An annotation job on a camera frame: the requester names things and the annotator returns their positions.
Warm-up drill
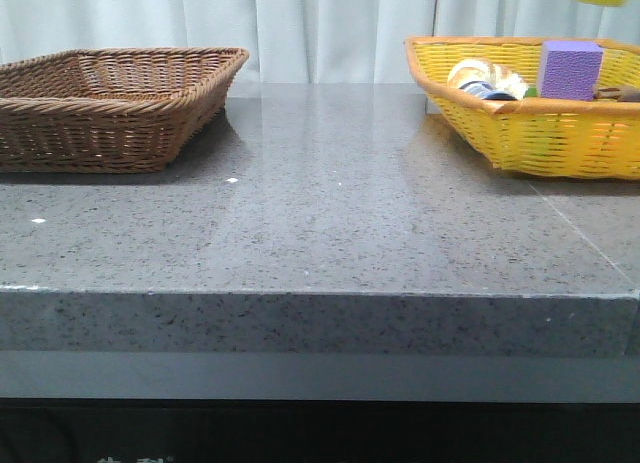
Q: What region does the bread roll toy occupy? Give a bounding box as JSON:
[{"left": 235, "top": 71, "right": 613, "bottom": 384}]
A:
[{"left": 447, "top": 58, "right": 529, "bottom": 100}]

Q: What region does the blue striped small object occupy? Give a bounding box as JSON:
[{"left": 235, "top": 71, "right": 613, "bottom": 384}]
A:
[{"left": 459, "top": 80, "right": 517, "bottom": 101}]

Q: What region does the brown wicker basket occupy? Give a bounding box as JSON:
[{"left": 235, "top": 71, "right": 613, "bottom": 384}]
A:
[{"left": 1, "top": 47, "right": 249, "bottom": 174}]

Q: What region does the green small object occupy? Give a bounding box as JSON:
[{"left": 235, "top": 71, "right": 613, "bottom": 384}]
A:
[{"left": 524, "top": 86, "right": 539, "bottom": 98}]

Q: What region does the yellow woven basket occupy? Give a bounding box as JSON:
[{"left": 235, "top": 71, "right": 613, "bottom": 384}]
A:
[{"left": 405, "top": 36, "right": 639, "bottom": 180}]

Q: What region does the purple sponge block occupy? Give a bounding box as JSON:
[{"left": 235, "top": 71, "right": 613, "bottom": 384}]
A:
[{"left": 536, "top": 40, "right": 604, "bottom": 101}]

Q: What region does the brown small object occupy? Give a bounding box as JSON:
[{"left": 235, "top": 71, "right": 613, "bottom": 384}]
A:
[{"left": 594, "top": 85, "right": 640, "bottom": 103}]

